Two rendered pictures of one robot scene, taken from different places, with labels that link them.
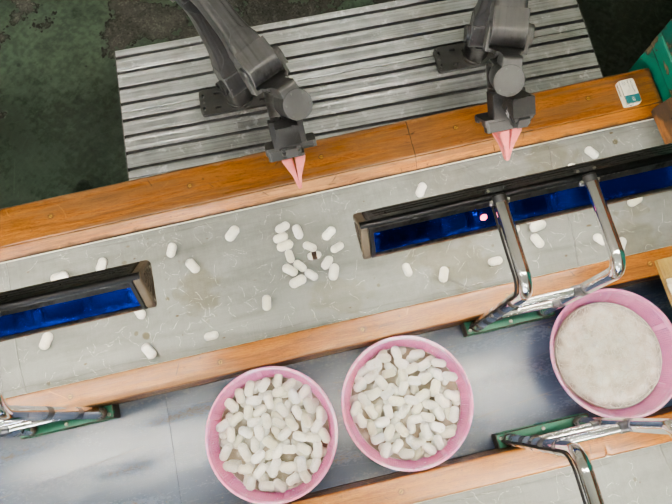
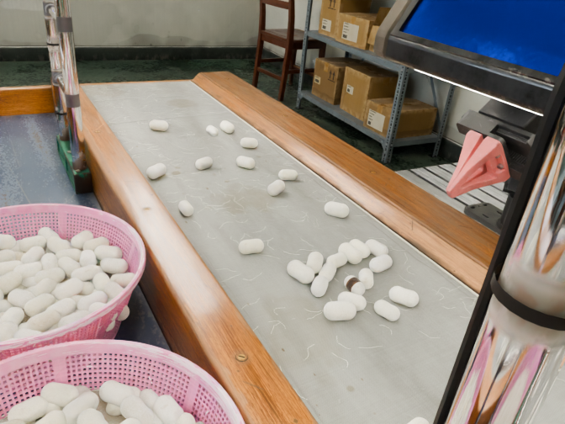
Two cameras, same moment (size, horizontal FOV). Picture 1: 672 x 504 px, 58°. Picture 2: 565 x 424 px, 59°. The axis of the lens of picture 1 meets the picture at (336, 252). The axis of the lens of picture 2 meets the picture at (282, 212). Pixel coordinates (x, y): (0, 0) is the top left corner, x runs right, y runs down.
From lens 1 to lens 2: 0.99 m
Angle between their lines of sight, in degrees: 56
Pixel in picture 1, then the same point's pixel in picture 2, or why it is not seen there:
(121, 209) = (314, 141)
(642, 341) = not seen: outside the picture
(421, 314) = not seen: outside the picture
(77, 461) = (26, 176)
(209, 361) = (146, 201)
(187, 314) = (211, 194)
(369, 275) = (362, 370)
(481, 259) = not seen: outside the picture
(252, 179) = (421, 210)
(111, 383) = (113, 148)
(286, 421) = (44, 293)
